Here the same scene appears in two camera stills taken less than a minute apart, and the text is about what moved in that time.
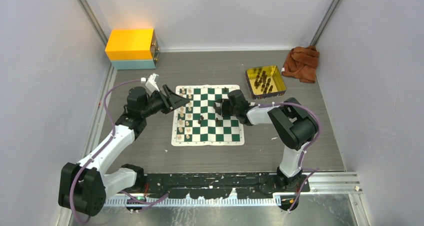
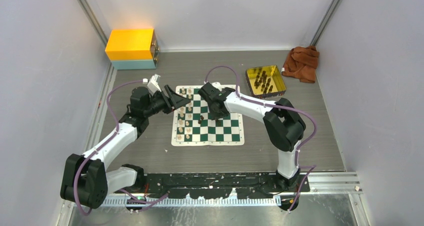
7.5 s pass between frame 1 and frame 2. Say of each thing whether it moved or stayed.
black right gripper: moved
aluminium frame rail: stayed
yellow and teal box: stayed
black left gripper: stayed
